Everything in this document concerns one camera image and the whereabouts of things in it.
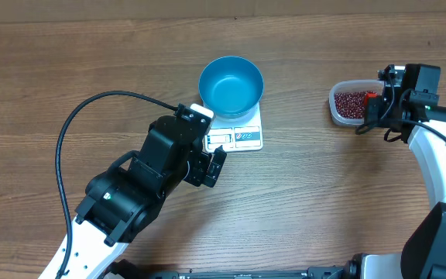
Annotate red scoop with blue handle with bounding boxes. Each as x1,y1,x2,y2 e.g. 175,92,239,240
363,91,378,106

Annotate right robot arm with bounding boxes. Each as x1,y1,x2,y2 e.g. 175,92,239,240
345,64,446,279

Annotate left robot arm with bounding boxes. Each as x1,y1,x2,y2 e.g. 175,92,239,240
41,112,226,278

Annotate white digital kitchen scale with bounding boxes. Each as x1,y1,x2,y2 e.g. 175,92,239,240
204,105,263,153

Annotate blue round bowl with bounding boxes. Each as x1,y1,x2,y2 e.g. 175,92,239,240
198,56,265,119

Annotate red beans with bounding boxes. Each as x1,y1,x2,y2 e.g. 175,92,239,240
334,91,368,119

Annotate clear plastic food container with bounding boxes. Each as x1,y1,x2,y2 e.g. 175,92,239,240
328,80,385,126

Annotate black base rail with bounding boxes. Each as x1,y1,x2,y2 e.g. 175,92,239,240
99,260,359,279

